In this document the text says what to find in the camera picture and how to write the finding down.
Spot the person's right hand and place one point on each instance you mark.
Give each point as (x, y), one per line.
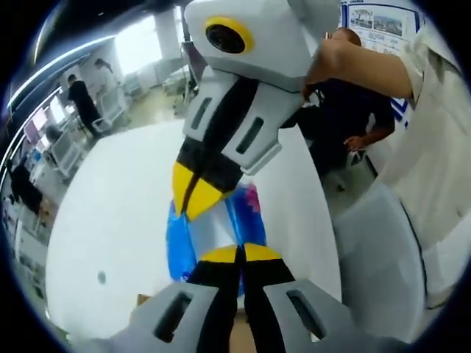
(327, 62)

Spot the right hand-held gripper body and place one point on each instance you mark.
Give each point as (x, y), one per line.
(279, 40)

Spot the pink wall screens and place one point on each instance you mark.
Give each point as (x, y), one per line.
(37, 123)

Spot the person's cream shirt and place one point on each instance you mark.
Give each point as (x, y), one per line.
(434, 147)

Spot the blue framed wall poster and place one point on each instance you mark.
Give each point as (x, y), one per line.
(382, 20)

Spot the blue white wall poster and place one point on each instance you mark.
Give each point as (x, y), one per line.
(401, 112)

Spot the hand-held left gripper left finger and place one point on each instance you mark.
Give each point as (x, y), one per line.
(173, 316)

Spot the brown cardboard shoe box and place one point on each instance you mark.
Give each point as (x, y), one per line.
(241, 334)

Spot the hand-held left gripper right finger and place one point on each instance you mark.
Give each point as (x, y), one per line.
(301, 316)

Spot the blue floral plastic packet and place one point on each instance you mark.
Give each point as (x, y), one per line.
(180, 242)

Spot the grey mesh office chair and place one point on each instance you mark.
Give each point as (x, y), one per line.
(375, 250)

